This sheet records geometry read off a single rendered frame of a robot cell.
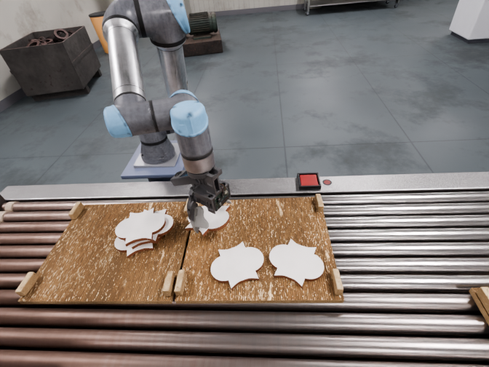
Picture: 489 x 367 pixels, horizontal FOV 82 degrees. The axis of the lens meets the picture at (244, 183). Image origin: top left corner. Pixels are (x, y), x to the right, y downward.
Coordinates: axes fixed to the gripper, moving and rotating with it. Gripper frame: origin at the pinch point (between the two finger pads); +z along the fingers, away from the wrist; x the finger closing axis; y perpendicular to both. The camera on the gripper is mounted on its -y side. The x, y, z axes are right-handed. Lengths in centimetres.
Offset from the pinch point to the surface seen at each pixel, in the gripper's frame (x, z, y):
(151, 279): -21.5, 5.1, -2.7
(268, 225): 10.0, 5.2, 14.7
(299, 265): 1.6, 3.9, 28.8
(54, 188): -15, 8, -69
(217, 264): -9.4, 3.9, 10.2
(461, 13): 601, 66, 34
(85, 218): -18.1, 5.3, -39.8
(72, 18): 294, 36, -612
